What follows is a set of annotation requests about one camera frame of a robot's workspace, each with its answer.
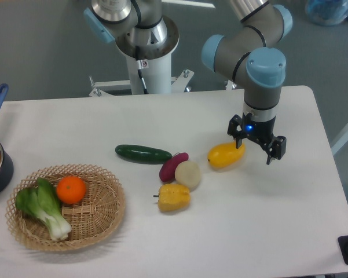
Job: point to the green bok choy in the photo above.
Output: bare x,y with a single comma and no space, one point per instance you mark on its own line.
42,203

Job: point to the dark green cucumber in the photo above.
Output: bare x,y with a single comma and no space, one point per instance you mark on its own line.
142,154

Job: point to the yellow bell pepper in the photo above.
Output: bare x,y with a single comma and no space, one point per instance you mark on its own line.
172,197

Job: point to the blue plastic bag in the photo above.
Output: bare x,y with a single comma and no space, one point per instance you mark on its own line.
327,13

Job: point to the woven wicker basket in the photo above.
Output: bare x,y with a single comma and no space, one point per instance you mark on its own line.
93,219

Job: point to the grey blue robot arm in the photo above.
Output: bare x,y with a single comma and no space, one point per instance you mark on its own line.
147,38

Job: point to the white round onion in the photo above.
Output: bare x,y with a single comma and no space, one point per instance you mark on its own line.
188,173

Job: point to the purple sweet potato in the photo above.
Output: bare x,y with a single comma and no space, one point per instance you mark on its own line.
167,172

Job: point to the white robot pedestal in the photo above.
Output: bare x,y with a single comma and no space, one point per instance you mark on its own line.
146,77

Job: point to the orange fruit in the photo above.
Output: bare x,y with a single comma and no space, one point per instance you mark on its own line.
71,189

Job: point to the yellow mango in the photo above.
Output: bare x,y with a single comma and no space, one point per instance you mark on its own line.
224,155

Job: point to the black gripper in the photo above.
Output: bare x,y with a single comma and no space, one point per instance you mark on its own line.
241,127

